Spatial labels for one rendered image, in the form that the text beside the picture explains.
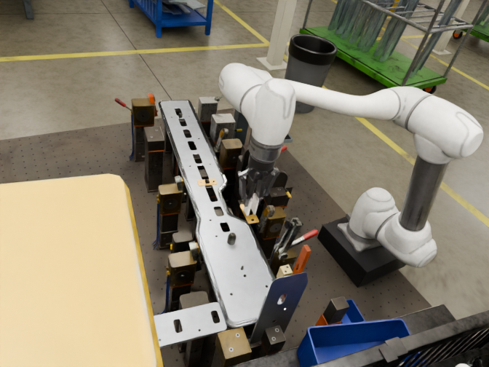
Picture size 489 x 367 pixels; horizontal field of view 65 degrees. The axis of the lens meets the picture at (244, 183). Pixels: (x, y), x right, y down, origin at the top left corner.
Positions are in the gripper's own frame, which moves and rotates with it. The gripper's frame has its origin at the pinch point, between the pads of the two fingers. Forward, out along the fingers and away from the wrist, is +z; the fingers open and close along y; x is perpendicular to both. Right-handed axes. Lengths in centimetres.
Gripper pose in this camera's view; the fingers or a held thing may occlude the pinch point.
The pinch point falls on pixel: (251, 204)
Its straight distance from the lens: 120.6
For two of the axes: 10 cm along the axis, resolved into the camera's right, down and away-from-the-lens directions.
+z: -1.6, 7.4, 6.5
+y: -9.2, 1.2, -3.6
